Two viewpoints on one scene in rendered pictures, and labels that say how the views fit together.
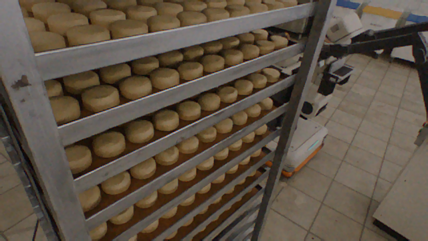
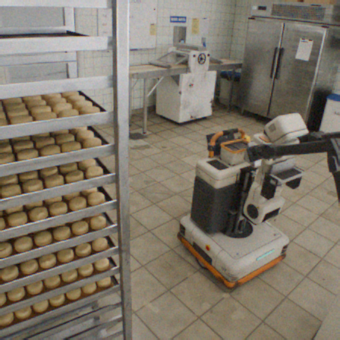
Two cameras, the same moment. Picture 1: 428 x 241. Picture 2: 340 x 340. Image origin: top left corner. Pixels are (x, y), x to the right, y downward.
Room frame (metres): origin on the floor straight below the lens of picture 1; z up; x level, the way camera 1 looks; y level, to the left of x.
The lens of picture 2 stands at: (0.00, -0.54, 1.76)
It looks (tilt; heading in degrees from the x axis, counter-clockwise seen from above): 28 degrees down; 15
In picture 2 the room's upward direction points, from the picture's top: 4 degrees clockwise
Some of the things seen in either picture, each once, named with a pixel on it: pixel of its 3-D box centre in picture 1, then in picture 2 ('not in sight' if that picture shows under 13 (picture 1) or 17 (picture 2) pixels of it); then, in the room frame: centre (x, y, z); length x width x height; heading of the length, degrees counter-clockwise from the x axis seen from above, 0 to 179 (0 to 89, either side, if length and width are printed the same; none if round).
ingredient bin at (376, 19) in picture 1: (374, 31); not in sight; (5.00, -2.48, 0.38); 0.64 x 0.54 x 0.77; 150
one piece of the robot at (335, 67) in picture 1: (335, 75); (281, 177); (1.79, -0.76, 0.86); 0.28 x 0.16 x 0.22; 141
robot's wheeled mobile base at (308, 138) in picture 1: (277, 134); (232, 238); (1.98, -0.53, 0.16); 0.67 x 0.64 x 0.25; 51
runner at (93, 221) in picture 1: (211, 146); (11, 229); (0.47, 0.01, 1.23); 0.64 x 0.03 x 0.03; 139
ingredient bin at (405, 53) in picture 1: (416, 41); not in sight; (4.66, -3.04, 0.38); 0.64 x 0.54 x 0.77; 148
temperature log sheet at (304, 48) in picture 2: not in sight; (303, 49); (5.20, -1.06, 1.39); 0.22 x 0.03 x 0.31; 59
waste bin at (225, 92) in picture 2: not in sight; (231, 88); (6.61, 0.11, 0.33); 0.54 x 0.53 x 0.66; 59
